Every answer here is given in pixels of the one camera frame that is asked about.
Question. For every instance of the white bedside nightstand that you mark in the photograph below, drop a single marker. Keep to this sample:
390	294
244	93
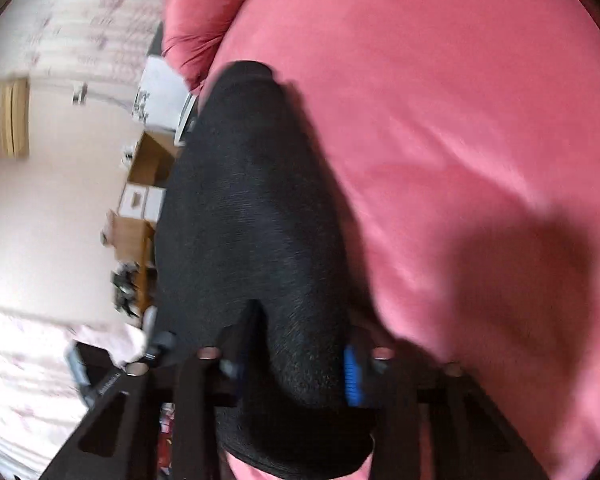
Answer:
163	102

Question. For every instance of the black knit sweater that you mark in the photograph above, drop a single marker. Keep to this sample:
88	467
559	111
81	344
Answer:
248	221

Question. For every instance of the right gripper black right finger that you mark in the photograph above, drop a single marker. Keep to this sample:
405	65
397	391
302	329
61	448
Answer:
429	421

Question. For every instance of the wooden cabinet with white door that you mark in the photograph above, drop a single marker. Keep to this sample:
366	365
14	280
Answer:
131	226

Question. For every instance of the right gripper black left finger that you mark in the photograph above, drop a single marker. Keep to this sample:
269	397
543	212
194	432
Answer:
119	436

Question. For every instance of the pink velvet bed cover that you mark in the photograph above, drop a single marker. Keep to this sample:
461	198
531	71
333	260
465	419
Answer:
466	137

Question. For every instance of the patterned white curtain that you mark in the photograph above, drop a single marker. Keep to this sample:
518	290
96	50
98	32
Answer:
89	40

